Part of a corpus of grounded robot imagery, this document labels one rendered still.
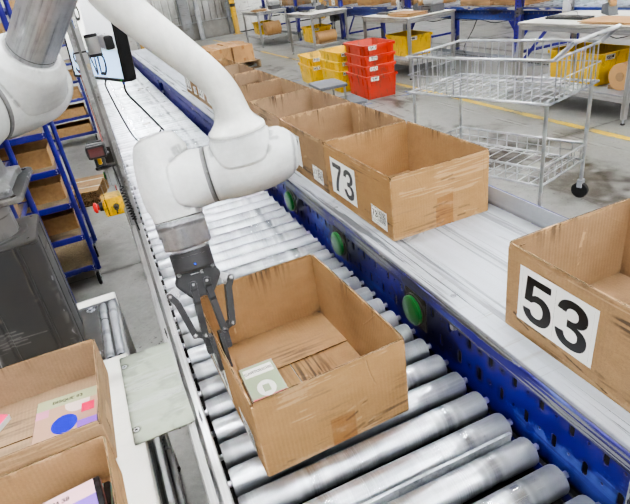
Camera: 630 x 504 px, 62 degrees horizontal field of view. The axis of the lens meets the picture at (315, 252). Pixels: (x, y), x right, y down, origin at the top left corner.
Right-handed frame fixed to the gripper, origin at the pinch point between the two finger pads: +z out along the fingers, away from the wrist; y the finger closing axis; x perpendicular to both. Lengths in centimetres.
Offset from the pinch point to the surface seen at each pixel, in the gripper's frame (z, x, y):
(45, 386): 2.5, -29.1, 36.6
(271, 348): 8.5, -16.1, -12.2
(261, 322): 3.5, -21.9, -12.6
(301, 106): -55, -125, -74
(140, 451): 14.2, -3.2, 19.5
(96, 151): -52, -91, 12
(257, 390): 11.7, -3.6, -4.9
